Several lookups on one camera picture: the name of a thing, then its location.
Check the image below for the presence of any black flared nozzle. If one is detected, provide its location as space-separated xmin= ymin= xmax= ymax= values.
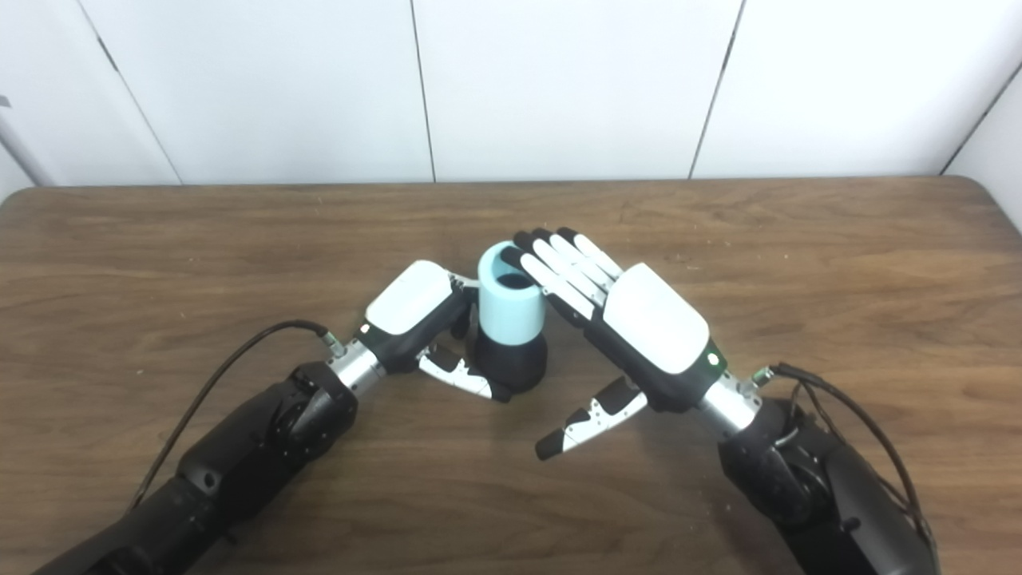
xmin=471 ymin=331 xmax=549 ymax=395

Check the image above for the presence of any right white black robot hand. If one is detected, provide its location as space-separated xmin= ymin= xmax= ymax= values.
xmin=501 ymin=227 xmax=729 ymax=462

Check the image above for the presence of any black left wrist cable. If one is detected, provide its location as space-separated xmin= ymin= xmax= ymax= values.
xmin=128 ymin=320 xmax=346 ymax=512

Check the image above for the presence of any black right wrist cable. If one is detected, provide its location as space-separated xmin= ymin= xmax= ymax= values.
xmin=751 ymin=363 xmax=939 ymax=552

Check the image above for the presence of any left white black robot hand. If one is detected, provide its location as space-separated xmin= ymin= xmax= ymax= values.
xmin=351 ymin=260 xmax=512 ymax=403

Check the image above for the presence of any light-blue hose piece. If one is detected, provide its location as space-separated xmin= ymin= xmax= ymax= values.
xmin=477 ymin=241 xmax=548 ymax=347

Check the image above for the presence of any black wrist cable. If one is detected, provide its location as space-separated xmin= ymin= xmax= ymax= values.
xmin=128 ymin=320 xmax=346 ymax=512
xmin=751 ymin=363 xmax=939 ymax=552

